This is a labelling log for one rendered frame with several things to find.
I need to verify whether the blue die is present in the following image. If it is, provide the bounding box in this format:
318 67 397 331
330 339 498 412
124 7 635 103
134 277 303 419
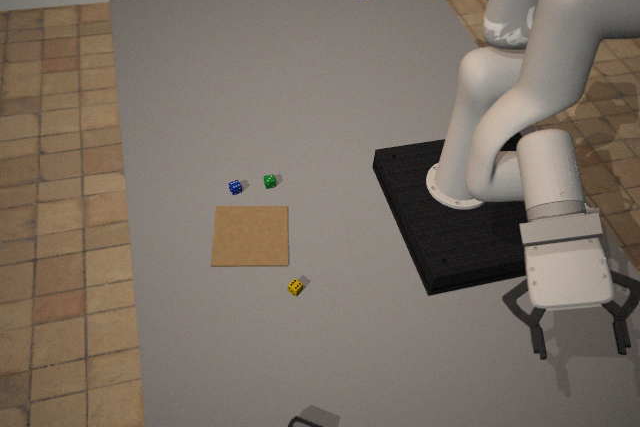
229 180 242 195

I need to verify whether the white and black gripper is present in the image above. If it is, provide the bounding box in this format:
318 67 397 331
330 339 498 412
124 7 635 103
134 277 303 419
502 238 640 360

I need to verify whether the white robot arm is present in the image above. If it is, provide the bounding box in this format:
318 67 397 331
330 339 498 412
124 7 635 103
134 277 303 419
426 0 640 247

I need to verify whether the tan square mat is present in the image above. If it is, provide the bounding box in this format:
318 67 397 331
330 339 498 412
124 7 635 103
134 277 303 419
211 206 288 267

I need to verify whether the yellow die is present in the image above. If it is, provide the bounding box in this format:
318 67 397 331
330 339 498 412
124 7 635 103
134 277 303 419
288 278 303 297

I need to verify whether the green die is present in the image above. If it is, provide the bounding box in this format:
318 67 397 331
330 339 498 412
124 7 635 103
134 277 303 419
264 174 276 189

